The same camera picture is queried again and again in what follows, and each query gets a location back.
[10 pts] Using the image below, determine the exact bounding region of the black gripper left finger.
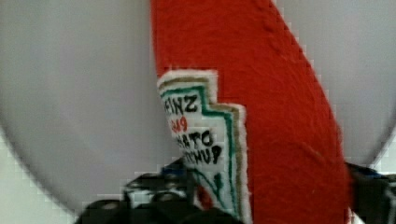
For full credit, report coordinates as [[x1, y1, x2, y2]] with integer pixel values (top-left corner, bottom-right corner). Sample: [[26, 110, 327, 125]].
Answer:
[[75, 160, 243, 224]]

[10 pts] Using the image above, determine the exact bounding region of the red plush ketchup bottle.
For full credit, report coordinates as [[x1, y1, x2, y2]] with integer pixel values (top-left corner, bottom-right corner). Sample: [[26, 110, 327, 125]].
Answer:
[[150, 0, 351, 224]]

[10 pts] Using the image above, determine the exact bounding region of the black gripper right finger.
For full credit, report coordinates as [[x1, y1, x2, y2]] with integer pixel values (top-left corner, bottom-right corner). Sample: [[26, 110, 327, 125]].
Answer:
[[346, 163, 396, 224]]

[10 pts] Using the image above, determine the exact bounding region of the grey round plate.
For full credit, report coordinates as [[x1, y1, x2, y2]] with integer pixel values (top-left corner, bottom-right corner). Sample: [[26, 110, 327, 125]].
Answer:
[[1, 0, 395, 212]]

